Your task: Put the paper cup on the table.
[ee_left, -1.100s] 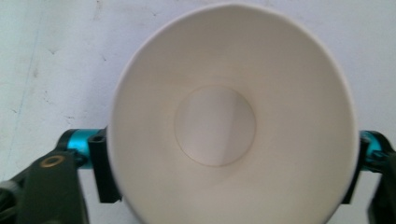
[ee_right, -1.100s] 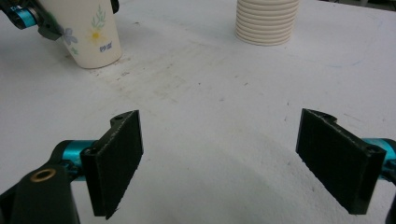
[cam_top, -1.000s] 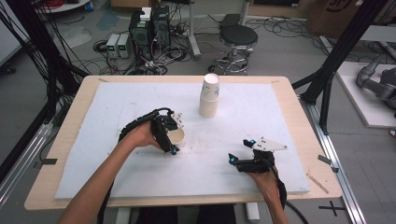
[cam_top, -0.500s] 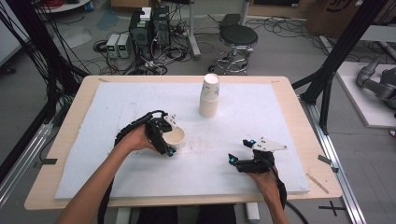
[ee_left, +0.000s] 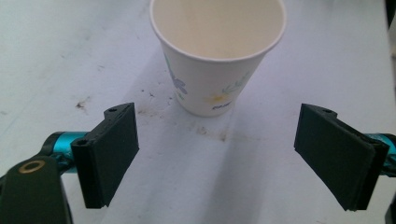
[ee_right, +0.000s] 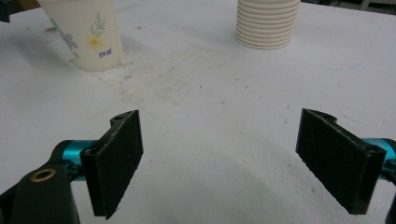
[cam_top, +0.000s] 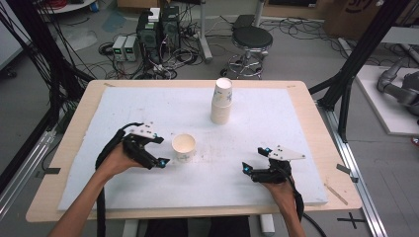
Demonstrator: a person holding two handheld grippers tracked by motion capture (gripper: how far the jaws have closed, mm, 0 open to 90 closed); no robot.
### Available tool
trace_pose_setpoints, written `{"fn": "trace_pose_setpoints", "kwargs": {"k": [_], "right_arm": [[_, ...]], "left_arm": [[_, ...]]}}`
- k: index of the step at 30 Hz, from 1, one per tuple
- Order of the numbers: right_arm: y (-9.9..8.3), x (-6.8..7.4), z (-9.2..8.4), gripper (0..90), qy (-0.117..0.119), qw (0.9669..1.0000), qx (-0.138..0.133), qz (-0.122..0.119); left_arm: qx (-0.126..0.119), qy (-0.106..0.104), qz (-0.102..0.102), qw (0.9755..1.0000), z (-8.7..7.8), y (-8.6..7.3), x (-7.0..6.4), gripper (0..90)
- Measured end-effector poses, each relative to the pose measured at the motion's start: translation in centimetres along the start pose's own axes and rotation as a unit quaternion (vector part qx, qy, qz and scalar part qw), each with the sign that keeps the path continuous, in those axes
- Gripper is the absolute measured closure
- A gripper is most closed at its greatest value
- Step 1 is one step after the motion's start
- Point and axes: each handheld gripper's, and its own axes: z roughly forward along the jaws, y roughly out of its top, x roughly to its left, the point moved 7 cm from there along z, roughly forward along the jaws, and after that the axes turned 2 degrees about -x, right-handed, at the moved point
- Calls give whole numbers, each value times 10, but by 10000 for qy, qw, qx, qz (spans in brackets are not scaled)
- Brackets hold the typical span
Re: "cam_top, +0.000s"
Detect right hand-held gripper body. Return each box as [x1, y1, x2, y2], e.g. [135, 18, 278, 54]
[251, 144, 306, 184]

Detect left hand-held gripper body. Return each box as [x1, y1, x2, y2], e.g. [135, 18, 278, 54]
[122, 122, 158, 166]

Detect printed white paper cup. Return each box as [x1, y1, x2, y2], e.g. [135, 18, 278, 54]
[171, 132, 198, 163]

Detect stack of paper cups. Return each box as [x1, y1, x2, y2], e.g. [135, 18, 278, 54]
[209, 77, 234, 125]

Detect person's right hand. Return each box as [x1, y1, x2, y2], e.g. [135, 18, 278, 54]
[261, 181, 297, 213]

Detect person's left hand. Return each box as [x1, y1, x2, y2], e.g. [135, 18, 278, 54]
[96, 144, 144, 181]

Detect white foam mat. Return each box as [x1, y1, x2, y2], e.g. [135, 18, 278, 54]
[57, 86, 329, 212]

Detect white table leg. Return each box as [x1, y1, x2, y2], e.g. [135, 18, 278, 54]
[259, 213, 277, 237]

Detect light wooden table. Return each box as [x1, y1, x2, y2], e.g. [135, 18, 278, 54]
[25, 79, 364, 224]

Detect person's dark-clothed legs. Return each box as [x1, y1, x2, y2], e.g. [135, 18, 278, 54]
[144, 215, 251, 237]

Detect grey bench power supply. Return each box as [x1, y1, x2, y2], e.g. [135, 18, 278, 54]
[124, 35, 140, 63]
[112, 35, 128, 62]

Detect black computer tower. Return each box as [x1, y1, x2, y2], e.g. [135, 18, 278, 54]
[135, 11, 163, 64]
[160, 5, 182, 55]

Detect grey desk leg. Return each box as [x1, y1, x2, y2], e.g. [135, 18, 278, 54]
[197, 0, 214, 64]

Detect black round stool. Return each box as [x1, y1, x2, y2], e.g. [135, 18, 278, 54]
[226, 25, 274, 80]

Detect white floor board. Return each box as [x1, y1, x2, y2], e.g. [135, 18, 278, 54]
[355, 64, 419, 137]

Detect small white box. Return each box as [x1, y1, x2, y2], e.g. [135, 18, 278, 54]
[147, 7, 162, 24]

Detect cardboard box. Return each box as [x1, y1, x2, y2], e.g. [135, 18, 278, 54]
[323, 0, 419, 41]

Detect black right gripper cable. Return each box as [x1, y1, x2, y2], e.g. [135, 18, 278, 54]
[279, 166, 329, 237]

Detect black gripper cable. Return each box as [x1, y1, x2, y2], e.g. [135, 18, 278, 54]
[279, 166, 329, 237]
[94, 121, 145, 237]

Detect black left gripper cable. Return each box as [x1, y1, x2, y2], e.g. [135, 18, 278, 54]
[94, 121, 145, 237]

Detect tangle of floor cables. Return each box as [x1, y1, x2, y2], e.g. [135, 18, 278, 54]
[87, 13, 231, 81]

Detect aluminium rail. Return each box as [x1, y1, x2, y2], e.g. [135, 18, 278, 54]
[0, 128, 57, 220]
[316, 101, 388, 237]

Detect black frame post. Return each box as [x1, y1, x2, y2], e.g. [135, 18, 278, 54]
[308, 0, 413, 143]
[5, 0, 95, 131]

